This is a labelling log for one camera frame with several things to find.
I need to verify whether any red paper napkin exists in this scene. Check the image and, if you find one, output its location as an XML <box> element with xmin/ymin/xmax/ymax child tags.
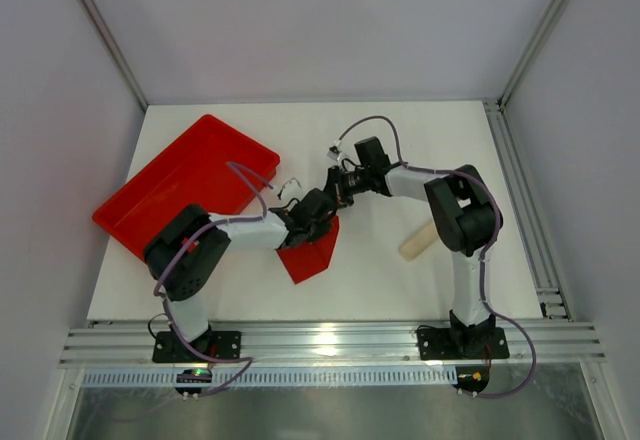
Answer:
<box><xmin>277</xmin><ymin>217</ymin><xmax>340</xmax><ymax>284</ymax></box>

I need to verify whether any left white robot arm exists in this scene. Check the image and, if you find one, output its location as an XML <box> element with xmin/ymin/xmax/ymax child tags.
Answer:
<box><xmin>144</xmin><ymin>189</ymin><xmax>339</xmax><ymax>363</ymax></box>

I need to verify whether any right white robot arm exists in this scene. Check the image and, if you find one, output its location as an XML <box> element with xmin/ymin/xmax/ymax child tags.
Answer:
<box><xmin>325</xmin><ymin>137</ymin><xmax>509</xmax><ymax>360</ymax></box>

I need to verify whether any cream utensil case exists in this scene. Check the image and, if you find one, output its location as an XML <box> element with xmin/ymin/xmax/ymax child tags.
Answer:
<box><xmin>398</xmin><ymin>221</ymin><xmax>439</xmax><ymax>261</ymax></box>

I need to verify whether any red plastic tray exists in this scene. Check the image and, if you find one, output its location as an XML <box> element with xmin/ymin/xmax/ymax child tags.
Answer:
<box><xmin>92</xmin><ymin>114</ymin><xmax>280</xmax><ymax>258</ymax></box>

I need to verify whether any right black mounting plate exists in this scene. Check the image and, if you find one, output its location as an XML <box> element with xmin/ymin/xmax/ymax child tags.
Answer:
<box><xmin>416</xmin><ymin>325</ymin><xmax>511</xmax><ymax>360</ymax></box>

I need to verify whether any black mounting plate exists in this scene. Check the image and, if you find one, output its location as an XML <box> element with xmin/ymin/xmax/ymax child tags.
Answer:
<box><xmin>152</xmin><ymin>330</ymin><xmax>242</xmax><ymax>364</ymax></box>
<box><xmin>416</xmin><ymin>325</ymin><xmax>511</xmax><ymax>360</ymax></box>

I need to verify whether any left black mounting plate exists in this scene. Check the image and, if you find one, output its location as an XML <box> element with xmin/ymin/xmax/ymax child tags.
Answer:
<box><xmin>152</xmin><ymin>330</ymin><xmax>242</xmax><ymax>364</ymax></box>

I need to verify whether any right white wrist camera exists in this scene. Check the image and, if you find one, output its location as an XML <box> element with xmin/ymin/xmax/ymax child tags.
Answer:
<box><xmin>327</xmin><ymin>143</ymin><xmax>346</xmax><ymax>164</ymax></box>

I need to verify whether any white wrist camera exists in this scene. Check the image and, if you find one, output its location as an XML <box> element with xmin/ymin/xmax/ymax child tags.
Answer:
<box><xmin>276</xmin><ymin>177</ymin><xmax>304</xmax><ymax>202</ymax></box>
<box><xmin>327</xmin><ymin>143</ymin><xmax>346</xmax><ymax>164</ymax></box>

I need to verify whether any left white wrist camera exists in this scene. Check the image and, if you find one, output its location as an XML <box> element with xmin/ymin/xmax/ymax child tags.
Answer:
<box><xmin>276</xmin><ymin>177</ymin><xmax>304</xmax><ymax>202</ymax></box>

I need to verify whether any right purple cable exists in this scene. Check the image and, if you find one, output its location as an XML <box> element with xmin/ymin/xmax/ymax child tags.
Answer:
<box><xmin>332</xmin><ymin>115</ymin><xmax>539</xmax><ymax>401</ymax></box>

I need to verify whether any purple cable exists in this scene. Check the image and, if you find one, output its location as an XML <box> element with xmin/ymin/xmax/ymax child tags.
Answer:
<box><xmin>152</xmin><ymin>161</ymin><xmax>276</xmax><ymax>401</ymax></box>
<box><xmin>332</xmin><ymin>115</ymin><xmax>539</xmax><ymax>401</ymax></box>

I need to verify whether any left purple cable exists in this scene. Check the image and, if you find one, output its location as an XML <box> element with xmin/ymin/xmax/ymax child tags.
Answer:
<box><xmin>152</xmin><ymin>161</ymin><xmax>276</xmax><ymax>401</ymax></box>

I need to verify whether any slotted white cable duct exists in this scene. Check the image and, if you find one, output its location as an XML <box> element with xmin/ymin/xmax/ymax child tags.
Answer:
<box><xmin>81</xmin><ymin>364</ymin><xmax>458</xmax><ymax>388</ymax></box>

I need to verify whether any right aluminium side rail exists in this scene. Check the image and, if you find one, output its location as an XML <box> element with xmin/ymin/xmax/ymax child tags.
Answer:
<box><xmin>483</xmin><ymin>99</ymin><xmax>573</xmax><ymax>322</ymax></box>

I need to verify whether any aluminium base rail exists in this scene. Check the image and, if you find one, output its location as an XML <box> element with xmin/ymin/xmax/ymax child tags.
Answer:
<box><xmin>57</xmin><ymin>320</ymin><xmax>606</xmax><ymax>369</ymax></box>

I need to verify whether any right aluminium frame post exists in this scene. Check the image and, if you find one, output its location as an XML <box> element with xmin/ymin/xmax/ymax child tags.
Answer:
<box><xmin>497</xmin><ymin>0</ymin><xmax>571</xmax><ymax>111</ymax></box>

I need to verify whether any aluminium frame post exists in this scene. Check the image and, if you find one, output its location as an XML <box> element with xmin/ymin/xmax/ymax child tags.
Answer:
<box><xmin>497</xmin><ymin>0</ymin><xmax>571</xmax><ymax>111</ymax></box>
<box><xmin>77</xmin><ymin>0</ymin><xmax>149</xmax><ymax>112</ymax></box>

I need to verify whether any left aluminium frame post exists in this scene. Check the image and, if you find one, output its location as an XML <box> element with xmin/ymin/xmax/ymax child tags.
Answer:
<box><xmin>77</xmin><ymin>0</ymin><xmax>149</xmax><ymax>112</ymax></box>

